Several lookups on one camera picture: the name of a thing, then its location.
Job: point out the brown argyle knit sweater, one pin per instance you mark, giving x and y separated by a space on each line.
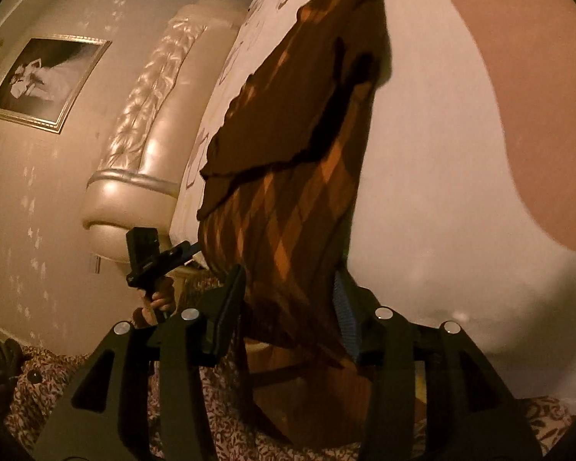
321 376

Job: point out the floral patterned bed skirt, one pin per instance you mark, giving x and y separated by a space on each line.
221 417

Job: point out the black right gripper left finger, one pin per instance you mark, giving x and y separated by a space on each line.
102 414

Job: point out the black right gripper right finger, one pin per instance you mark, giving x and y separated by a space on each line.
471 414

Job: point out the framed wedding photo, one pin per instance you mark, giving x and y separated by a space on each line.
44 81

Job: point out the patterned white bed sheet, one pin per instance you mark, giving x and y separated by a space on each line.
466 206

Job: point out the person's left hand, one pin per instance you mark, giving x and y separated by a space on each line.
161 301

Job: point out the cream tufted leather headboard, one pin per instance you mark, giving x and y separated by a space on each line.
139 176

